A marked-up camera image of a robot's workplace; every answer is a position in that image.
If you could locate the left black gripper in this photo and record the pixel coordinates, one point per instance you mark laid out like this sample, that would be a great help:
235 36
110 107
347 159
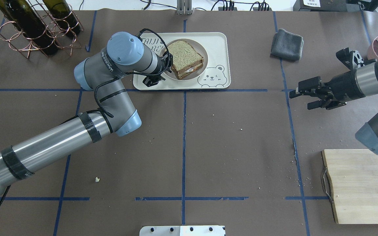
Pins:
152 79

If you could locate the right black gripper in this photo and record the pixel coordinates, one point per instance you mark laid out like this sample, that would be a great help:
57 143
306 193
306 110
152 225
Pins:
344 83

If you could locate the bread slice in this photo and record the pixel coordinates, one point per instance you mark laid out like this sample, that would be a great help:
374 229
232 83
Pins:
184 56
184 75

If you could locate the white round plate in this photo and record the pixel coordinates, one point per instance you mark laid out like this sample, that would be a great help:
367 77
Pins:
200 49

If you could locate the fried egg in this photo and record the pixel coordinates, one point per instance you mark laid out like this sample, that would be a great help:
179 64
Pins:
192 69

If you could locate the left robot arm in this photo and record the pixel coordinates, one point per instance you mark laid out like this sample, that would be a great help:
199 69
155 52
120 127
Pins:
124 54

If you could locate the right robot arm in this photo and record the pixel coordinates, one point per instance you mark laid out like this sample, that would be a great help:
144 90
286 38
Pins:
360 82

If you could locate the beige bear serving tray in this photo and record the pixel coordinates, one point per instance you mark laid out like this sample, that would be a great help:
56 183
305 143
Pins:
216 74

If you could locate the grey folded cloth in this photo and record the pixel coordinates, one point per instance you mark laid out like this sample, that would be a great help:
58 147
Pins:
287 45

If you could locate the wooden cutting board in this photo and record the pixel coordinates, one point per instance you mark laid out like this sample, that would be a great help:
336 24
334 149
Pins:
353 180

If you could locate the dark green wine bottle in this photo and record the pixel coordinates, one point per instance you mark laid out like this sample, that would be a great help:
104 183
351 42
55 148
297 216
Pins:
32 27

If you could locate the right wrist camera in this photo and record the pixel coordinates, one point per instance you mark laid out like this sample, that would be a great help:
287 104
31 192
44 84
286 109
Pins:
352 59

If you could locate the aluminium frame post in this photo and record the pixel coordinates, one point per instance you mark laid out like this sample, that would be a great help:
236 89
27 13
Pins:
184 7

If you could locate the copper wire bottle rack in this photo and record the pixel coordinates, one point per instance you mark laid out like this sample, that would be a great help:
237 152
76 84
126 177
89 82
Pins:
19 43

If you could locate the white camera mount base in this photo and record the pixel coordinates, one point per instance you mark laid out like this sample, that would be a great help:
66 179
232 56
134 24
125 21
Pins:
196 230

